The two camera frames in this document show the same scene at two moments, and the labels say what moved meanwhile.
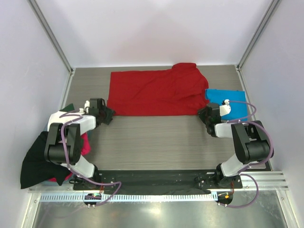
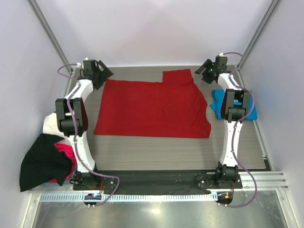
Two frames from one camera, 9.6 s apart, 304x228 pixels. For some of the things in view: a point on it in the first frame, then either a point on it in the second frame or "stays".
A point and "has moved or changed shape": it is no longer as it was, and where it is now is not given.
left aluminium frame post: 51,36 stays
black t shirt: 37,169 stays
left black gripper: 109,113 to 106,71
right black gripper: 202,112 to 207,63
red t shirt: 180,90 has moved or changed shape
